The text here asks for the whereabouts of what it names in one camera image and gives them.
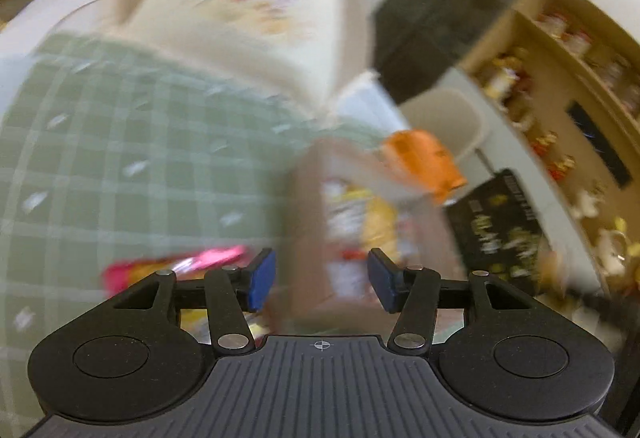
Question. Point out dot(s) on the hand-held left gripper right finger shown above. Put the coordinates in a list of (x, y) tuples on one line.
[(382, 282)]

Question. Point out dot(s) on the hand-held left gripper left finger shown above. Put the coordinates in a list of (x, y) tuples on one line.
[(263, 280)]

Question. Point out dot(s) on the yellow snack packet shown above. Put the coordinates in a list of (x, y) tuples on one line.
[(372, 218)]

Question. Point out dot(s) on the pink cardboard box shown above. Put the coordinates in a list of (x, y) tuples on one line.
[(305, 228)]

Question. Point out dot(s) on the pink snack packet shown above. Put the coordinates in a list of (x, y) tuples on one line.
[(175, 265)]

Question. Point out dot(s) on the black snack bag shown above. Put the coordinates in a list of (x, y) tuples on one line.
[(500, 228)]

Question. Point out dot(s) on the beige chair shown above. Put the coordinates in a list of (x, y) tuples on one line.
[(445, 123)]

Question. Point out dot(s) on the white cloth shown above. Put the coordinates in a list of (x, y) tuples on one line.
[(370, 101)]

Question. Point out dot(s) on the green checkered tablecloth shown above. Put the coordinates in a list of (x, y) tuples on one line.
[(125, 143)]

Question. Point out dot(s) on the wooden display shelf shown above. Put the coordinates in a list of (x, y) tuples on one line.
[(565, 83)]

